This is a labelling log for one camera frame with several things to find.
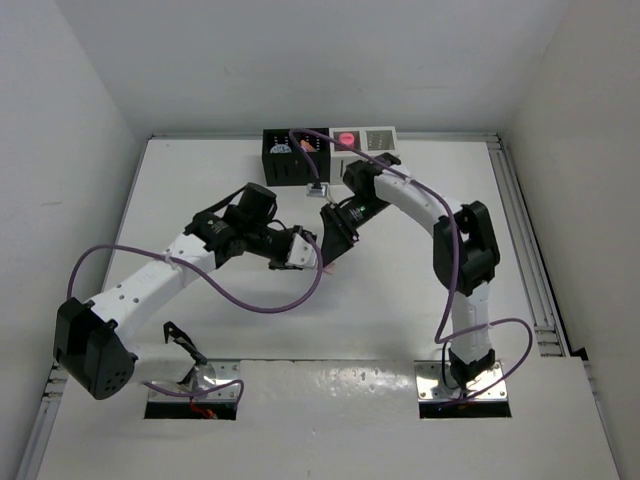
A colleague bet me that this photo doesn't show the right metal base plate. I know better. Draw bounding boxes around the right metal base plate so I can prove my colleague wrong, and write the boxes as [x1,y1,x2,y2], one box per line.
[414,360,508,404]

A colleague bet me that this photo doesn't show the metal base plate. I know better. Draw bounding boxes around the metal base plate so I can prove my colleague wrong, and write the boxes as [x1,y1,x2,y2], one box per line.
[144,361,245,403]
[414,360,508,404]

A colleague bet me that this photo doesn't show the black slotted container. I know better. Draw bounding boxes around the black slotted container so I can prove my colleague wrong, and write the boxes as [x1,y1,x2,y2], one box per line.
[261,129,330,187]

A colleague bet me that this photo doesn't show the pink crayon tube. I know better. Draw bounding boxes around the pink crayon tube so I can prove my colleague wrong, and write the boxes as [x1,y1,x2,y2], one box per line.
[335,131,359,151]

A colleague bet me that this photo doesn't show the orange cap marker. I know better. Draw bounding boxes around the orange cap marker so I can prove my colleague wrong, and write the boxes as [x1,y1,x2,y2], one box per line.
[300,140,316,152]

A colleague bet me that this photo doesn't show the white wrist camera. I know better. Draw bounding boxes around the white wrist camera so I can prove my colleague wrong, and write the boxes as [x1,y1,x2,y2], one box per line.
[285,230,319,269]
[306,182,329,198]

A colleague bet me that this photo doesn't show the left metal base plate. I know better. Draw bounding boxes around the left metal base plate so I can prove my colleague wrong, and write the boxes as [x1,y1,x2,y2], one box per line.
[144,361,245,403]

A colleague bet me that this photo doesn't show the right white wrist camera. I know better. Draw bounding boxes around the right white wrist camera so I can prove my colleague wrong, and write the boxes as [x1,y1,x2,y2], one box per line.
[306,182,329,198]

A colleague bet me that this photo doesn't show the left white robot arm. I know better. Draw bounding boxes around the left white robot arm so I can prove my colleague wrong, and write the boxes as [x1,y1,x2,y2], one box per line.
[53,182,323,400]

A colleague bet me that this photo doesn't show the aluminium frame rail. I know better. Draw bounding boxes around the aluminium frame rail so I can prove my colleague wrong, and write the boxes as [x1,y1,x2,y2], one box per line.
[487,135,571,357]
[16,362,69,480]

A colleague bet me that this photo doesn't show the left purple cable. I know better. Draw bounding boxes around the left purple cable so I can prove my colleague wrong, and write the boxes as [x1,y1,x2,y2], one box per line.
[66,233,326,399]

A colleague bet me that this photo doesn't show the blue cap glue stick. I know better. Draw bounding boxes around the blue cap glue stick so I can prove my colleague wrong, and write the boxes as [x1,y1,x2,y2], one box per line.
[269,144,292,154]

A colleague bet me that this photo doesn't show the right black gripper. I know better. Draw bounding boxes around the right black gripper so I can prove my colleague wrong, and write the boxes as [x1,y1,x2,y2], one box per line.
[320,195,392,267]

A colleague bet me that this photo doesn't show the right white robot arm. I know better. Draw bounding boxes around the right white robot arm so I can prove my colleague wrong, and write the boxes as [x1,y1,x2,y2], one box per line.
[320,153,500,388]

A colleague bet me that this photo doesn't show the white slotted container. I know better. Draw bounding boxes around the white slotted container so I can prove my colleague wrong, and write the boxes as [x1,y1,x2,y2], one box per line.
[329,126,400,185]

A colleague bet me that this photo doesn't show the left aluminium frame rail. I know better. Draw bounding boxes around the left aluminium frame rail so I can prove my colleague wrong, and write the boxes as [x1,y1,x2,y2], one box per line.
[16,362,69,480]

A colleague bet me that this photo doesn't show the right aluminium frame rail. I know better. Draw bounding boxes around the right aluminium frame rail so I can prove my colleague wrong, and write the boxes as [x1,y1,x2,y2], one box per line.
[487,135,571,357]

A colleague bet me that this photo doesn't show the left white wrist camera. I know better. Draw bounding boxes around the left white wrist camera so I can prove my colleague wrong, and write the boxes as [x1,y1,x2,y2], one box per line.
[285,230,319,269]

